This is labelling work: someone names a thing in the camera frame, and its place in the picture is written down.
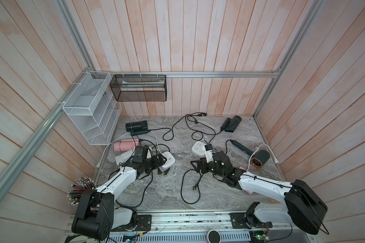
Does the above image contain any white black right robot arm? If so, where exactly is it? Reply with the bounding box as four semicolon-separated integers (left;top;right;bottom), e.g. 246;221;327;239
191;151;328;235

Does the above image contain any white power strip cable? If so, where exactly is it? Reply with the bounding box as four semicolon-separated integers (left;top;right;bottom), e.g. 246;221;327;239
95;131;165;169

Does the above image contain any white square power strip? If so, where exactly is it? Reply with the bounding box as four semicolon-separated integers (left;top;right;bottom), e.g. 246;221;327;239
162;151;175;170
191;141;205;158

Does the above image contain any black cord of far dryer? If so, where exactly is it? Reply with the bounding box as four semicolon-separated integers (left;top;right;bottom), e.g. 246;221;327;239
185;114;226;152

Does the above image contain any red pencil cup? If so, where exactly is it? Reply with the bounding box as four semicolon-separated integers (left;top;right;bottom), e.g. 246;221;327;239
67;177;97;206

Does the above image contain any black cord of green dryer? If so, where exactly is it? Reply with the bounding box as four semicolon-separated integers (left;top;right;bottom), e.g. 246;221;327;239
148;112;208;142

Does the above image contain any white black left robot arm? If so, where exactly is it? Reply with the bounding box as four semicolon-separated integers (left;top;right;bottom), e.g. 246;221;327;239
71;146;167;242

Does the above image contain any black cord of pink dryer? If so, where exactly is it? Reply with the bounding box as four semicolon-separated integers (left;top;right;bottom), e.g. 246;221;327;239
115;139;171;209

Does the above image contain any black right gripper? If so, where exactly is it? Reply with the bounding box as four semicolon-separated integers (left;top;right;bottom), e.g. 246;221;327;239
191;156;226;180

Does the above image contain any white square power strip right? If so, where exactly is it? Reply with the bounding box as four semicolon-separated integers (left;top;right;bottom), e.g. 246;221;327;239
191;141;205;158

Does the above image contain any dark green dryer far right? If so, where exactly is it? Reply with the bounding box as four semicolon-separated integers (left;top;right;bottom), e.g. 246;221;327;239
221;115;242;133

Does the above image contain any white wire mesh shelf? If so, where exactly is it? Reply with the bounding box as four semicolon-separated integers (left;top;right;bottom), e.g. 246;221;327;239
63;71;122;146

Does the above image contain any white cable right strip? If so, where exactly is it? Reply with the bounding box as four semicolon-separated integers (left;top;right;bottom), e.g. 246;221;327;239
246;143;280;171

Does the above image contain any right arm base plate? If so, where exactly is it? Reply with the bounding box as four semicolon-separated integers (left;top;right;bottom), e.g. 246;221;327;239
229;213;273;229

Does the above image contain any dark green unfolded hair dryer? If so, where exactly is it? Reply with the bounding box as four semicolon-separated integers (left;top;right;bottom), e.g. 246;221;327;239
231;140;271;169

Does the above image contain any pink folded hair dryer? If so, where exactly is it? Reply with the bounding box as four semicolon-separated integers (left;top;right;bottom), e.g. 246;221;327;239
113;138;140;152

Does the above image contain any white hair dryer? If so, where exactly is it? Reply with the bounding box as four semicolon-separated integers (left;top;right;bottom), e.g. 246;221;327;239
115;146;151;166

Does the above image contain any round black white knob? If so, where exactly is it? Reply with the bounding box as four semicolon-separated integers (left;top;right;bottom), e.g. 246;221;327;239
206;230;221;243

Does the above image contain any dark green folded hair dryer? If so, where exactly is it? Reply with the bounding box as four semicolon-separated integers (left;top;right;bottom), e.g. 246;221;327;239
125;120;151;136

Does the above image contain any white square power strip left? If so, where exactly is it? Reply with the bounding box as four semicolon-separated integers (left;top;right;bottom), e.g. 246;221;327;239
162;151;175;170

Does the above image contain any black mesh wall basket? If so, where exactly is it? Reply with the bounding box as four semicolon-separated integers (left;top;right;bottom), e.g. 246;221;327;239
109;74;167;102

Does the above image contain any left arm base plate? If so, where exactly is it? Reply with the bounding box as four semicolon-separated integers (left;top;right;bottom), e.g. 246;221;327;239
112;214;152;232

